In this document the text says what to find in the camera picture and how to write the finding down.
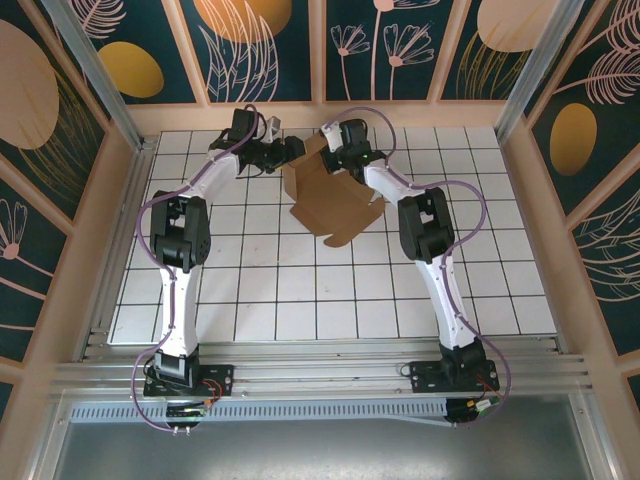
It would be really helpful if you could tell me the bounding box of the aluminium corner post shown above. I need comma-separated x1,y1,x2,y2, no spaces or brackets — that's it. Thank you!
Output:
493,0,587,145
38,0,147,152

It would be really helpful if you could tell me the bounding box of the grey slotted cable duct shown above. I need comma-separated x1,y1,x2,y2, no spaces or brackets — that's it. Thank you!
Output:
68,397,451,427

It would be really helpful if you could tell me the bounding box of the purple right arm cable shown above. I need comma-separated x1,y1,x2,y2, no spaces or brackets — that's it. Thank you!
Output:
323,106,511,430

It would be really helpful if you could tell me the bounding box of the narrow aluminium table edge rail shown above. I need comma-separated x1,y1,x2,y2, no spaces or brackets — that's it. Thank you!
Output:
82,335,561,359

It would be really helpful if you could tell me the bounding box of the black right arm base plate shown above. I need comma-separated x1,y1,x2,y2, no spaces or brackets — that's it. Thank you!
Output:
408,359,501,396

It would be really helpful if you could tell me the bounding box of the red orange wire bundle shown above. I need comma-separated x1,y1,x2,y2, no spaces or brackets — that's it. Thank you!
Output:
199,378,225,407
474,377,501,401

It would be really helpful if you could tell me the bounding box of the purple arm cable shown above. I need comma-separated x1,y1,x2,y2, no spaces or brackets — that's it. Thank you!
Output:
323,106,511,430
130,103,261,434

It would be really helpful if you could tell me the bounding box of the grey sheet metal panel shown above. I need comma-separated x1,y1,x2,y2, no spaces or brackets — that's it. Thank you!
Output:
29,394,616,480

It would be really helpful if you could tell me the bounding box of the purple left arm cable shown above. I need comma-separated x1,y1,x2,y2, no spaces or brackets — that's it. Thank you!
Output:
130,103,261,434

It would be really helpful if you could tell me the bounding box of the wide aluminium base rail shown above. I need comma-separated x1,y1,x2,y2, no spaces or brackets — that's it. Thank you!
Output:
49,354,594,400

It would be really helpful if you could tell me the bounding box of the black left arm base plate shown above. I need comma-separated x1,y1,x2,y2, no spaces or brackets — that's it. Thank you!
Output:
143,363,236,399

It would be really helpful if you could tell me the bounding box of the brown cardboard box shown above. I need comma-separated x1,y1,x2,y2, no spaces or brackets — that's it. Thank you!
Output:
281,133,386,249

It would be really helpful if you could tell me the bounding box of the aluminium side rail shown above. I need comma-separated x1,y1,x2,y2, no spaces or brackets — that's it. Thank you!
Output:
74,137,160,362

